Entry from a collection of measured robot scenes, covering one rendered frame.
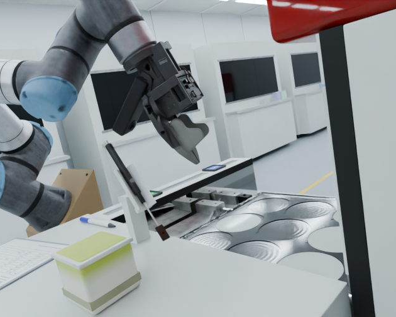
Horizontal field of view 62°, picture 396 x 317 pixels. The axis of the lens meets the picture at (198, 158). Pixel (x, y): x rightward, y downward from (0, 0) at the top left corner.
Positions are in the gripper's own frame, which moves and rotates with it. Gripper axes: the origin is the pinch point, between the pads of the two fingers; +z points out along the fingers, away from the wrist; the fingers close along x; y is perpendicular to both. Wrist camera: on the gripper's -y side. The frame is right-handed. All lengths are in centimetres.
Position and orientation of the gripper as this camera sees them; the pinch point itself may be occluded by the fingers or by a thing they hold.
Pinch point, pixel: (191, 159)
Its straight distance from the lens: 60.2
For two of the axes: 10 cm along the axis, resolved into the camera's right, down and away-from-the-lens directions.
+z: 5.2, 8.4, 1.5
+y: 8.0, -4.2, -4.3
